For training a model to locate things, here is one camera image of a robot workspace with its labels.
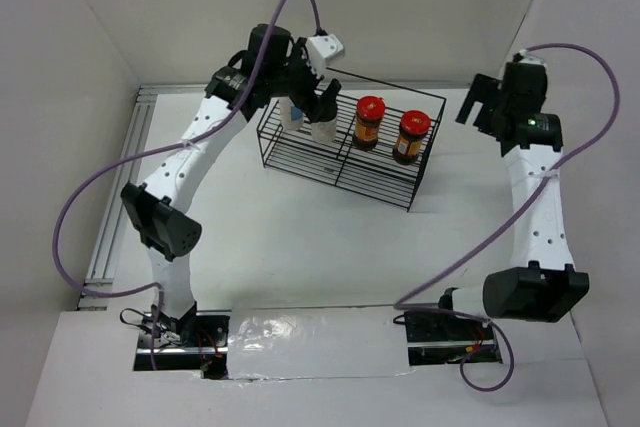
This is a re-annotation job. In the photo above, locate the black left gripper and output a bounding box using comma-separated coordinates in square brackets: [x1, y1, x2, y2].
[265, 37, 339, 122]

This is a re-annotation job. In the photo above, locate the clear jar black lid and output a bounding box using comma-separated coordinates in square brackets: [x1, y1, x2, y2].
[310, 116, 337, 145]

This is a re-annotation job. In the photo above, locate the clear jar white beads silver lid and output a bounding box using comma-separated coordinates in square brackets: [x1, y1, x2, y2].
[277, 97, 304, 131]

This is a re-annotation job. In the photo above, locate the red lid sauce jar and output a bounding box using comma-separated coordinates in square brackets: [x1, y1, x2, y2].
[392, 110, 432, 165]
[352, 95, 386, 151]

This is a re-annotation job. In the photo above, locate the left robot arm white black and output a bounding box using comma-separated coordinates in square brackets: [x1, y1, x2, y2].
[121, 24, 345, 346]

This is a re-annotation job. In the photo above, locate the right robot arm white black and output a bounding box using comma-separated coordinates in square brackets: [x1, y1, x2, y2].
[436, 54, 590, 339]

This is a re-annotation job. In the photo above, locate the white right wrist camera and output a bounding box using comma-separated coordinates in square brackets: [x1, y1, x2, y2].
[511, 49, 547, 68]

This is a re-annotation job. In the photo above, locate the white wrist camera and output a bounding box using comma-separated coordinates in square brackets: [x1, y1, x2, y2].
[305, 34, 345, 76]
[511, 49, 547, 68]

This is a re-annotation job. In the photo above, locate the black wire rack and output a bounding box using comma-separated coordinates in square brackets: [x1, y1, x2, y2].
[256, 69, 447, 211]

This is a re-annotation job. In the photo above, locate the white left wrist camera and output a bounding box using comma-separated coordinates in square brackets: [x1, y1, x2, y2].
[305, 34, 345, 76]

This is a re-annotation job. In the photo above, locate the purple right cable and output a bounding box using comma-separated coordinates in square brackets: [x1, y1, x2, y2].
[393, 42, 621, 393]

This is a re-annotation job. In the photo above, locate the purple cable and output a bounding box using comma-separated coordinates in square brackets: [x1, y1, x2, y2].
[52, 0, 324, 373]
[393, 42, 621, 393]

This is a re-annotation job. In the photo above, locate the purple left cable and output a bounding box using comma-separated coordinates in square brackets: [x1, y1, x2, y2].
[52, 0, 324, 373]

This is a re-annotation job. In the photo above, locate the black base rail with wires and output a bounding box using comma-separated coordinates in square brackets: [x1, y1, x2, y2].
[133, 308, 501, 381]

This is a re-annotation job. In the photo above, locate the aluminium frame rail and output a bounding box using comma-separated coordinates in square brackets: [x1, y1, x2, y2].
[74, 80, 494, 311]

